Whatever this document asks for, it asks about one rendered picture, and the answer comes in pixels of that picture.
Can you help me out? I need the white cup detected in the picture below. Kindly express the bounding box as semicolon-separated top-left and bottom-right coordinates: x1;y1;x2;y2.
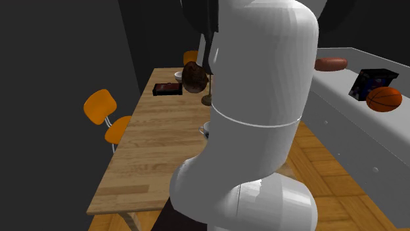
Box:
198;121;212;140

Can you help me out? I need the brass stand with round foot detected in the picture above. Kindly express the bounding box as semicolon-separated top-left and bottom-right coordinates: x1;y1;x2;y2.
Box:
200;73;213;107

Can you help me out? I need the brown rough round object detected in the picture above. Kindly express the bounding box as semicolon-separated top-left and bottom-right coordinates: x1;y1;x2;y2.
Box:
181;60;210;95

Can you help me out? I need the dark red book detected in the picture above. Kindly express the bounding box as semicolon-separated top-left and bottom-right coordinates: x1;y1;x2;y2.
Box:
152;82;184;96

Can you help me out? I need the wooden table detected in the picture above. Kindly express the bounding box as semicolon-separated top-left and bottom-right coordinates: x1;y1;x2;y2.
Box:
86;67;299;231

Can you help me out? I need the orange chair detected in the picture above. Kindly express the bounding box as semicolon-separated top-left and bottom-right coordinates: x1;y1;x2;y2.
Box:
83;89;133;154
183;50;200;67

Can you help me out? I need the red-brown sausage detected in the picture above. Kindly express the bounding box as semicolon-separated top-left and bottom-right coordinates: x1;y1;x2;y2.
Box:
314;57;349;72

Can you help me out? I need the grey cabinet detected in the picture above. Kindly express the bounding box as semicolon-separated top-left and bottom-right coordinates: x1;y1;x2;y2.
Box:
300;47;410;230

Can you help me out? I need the dark printed box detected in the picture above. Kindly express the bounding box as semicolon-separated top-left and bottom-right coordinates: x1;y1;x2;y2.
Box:
348;68;400;102

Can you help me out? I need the orange basketball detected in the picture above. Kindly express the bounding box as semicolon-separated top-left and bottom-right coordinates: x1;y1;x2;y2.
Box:
365;86;403;113

